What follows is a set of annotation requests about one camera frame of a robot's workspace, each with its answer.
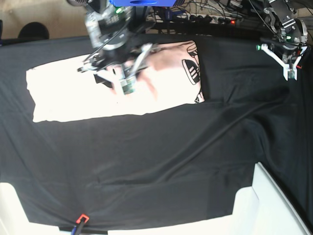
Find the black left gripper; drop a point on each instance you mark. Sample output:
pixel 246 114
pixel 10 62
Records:
pixel 288 46

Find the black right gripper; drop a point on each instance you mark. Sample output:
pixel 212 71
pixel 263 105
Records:
pixel 117 49

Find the pink T-shirt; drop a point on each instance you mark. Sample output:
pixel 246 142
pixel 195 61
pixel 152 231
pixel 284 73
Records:
pixel 61 93

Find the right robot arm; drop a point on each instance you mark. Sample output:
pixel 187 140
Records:
pixel 111 29

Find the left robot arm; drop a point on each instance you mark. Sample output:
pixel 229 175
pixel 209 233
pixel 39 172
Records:
pixel 276 12

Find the black table cloth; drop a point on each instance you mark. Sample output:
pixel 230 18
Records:
pixel 177 166

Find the blue box with hole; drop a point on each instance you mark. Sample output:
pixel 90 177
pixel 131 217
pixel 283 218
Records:
pixel 159 3

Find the orange blue clamp bottom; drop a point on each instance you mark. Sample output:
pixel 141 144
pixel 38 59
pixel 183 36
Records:
pixel 80 223

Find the white bin right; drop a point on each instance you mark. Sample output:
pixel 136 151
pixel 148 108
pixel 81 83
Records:
pixel 263 209

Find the white bin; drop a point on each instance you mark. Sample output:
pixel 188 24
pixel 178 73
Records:
pixel 263 209
pixel 13 220

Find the white bin left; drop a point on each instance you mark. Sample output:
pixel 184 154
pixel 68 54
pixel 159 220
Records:
pixel 13 220

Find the black power strip with cables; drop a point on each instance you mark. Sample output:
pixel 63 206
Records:
pixel 183 16

